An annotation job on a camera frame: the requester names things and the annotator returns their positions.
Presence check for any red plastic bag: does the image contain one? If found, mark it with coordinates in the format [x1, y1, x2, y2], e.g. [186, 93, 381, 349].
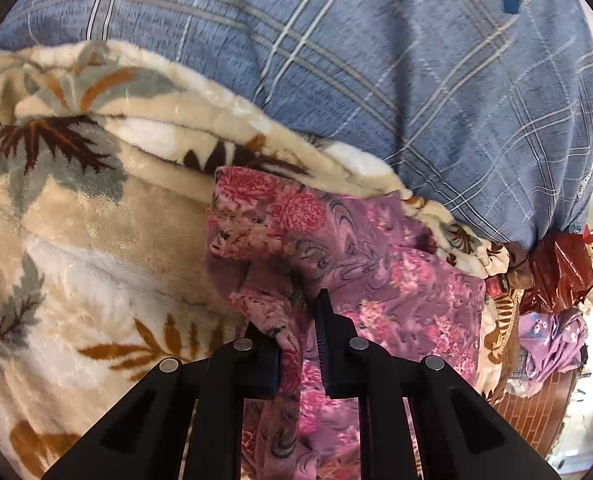
[519, 225, 593, 314]

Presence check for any blue plaid bed sheet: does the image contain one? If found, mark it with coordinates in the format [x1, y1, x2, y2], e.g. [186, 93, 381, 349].
[0, 0, 593, 252]

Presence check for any pink floral garment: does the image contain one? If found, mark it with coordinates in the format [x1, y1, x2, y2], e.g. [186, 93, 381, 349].
[205, 165, 488, 480]

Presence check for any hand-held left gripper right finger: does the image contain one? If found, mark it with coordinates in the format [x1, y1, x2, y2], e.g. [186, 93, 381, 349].
[315, 289, 563, 480]

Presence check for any purple printed cloth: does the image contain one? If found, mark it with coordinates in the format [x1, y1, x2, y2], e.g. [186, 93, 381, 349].
[519, 307, 590, 387]

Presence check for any beige leaf-print fleece blanket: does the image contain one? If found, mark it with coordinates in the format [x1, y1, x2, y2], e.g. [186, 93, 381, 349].
[0, 40, 521, 480]

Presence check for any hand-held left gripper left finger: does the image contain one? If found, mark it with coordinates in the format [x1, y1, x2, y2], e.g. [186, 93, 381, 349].
[41, 322, 280, 480]

